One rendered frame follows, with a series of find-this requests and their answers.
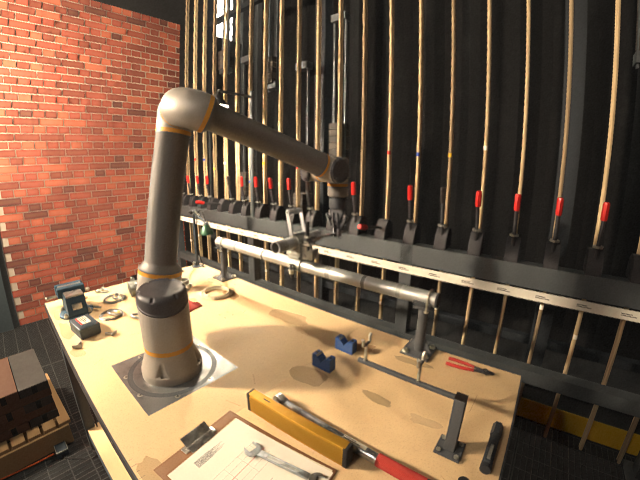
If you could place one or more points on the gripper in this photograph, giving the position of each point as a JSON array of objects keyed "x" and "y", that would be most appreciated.
[{"x": 337, "y": 200}]

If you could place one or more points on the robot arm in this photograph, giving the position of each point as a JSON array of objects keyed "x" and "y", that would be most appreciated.
[{"x": 167, "y": 280}]

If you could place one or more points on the grey swivel coupler body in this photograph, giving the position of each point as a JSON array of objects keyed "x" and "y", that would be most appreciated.
[{"x": 303, "y": 248}]

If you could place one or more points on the grey spanner rack with hooks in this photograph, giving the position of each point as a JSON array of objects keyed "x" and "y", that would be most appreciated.
[{"x": 457, "y": 425}]

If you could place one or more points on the steel open-end spanner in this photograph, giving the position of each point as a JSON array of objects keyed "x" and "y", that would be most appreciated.
[{"x": 280, "y": 462}]

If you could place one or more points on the blue V-block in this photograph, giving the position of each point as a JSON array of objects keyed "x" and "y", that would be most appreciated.
[
  {"x": 346, "y": 344},
  {"x": 323, "y": 360}
]

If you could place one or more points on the green shaded lamp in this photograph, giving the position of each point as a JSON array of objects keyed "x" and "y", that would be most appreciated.
[{"x": 205, "y": 228}]

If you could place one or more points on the red card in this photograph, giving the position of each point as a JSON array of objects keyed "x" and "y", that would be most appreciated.
[{"x": 194, "y": 305}]

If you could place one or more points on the yellow spirit level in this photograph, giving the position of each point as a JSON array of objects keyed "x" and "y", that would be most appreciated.
[{"x": 300, "y": 429}]

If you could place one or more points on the steel shackle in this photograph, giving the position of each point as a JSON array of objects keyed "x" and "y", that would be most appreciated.
[
  {"x": 114, "y": 298},
  {"x": 112, "y": 314}
]

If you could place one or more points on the white paper sheet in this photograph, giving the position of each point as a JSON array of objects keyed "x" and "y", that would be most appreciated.
[{"x": 225, "y": 455}]

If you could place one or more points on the blue box with white label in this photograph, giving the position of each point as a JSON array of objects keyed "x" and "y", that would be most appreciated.
[{"x": 84, "y": 326}]

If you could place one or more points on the blue bench vise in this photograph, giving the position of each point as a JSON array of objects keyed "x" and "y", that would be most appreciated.
[{"x": 69, "y": 297}]

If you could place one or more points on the brown clipboard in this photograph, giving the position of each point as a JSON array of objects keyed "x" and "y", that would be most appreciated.
[{"x": 165, "y": 467}]

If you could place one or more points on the brown stage weight stack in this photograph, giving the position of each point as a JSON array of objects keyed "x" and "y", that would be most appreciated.
[{"x": 25, "y": 390}]

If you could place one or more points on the wooden pallet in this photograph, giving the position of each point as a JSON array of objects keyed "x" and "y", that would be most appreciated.
[{"x": 45, "y": 435}]

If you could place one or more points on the grey pipe rail on stands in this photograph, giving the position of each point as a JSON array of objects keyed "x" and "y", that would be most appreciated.
[{"x": 350, "y": 280}]

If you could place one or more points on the grey square base plate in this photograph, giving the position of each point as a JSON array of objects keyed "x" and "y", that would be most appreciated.
[{"x": 130, "y": 387}]

